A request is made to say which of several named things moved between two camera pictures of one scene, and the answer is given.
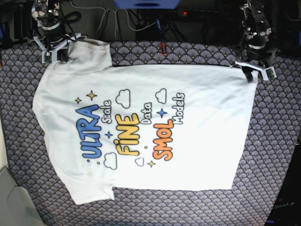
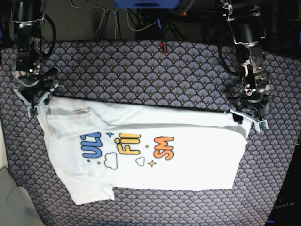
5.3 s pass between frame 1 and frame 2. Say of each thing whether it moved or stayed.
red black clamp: stayed
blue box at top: stayed
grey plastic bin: stayed
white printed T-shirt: moved
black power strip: stayed
